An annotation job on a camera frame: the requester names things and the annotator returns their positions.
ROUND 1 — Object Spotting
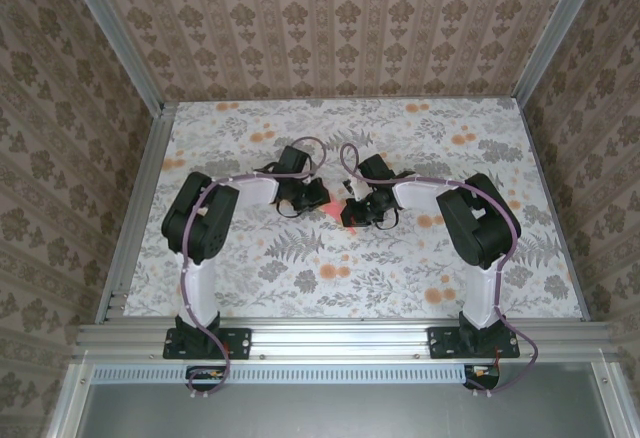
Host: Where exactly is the black electronics box with wires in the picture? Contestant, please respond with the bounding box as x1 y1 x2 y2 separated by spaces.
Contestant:
462 361 502 390
185 365 227 392

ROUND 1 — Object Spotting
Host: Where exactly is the floral patterned table cover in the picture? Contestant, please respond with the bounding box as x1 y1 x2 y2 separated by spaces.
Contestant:
122 98 586 319

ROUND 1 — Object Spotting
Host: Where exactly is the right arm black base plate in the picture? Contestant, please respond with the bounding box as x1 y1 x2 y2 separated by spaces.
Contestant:
427 326 521 360

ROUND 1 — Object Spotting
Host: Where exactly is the left gripper black cable loop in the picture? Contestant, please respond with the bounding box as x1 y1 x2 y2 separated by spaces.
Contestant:
274 197 302 220

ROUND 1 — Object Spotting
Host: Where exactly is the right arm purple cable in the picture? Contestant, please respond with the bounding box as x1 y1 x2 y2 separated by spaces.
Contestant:
340 142 540 399

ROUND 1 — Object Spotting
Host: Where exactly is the right gripper black cable loop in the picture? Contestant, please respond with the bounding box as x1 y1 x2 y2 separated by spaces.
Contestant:
374 205 402 230

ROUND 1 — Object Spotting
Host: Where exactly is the aluminium table side rail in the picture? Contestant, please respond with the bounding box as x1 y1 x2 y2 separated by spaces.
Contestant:
94 102 176 324

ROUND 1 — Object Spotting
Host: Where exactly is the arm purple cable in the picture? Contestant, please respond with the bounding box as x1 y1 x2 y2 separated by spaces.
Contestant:
340 142 540 399
179 136 330 400

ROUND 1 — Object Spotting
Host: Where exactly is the pink cloth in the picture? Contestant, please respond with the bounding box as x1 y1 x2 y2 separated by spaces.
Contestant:
327 199 359 239

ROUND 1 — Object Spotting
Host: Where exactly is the grey metal sheet panel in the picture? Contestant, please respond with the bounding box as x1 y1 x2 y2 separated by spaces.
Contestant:
79 380 616 438

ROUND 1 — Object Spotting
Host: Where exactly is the gripper black cable loop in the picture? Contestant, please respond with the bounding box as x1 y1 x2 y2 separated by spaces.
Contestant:
274 197 302 220
374 205 402 230

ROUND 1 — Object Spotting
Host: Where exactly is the aluminium frame post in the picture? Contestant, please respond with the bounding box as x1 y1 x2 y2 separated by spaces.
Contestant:
510 0 606 104
63 0 169 118

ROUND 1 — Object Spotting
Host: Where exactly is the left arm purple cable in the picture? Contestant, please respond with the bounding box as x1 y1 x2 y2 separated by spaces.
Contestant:
179 136 330 400

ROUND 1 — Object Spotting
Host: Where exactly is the white slotted cable duct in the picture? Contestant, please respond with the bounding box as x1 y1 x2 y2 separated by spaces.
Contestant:
91 362 469 383

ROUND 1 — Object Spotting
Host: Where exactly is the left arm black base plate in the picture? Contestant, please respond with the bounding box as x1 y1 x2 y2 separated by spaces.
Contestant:
163 326 252 360

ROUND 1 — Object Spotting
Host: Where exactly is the aluminium panel edge rail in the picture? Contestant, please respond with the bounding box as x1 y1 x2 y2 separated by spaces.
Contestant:
45 363 96 438
589 361 634 438

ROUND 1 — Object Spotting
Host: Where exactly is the long aluminium frame rail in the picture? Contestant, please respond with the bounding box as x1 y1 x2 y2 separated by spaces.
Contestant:
72 321 621 363

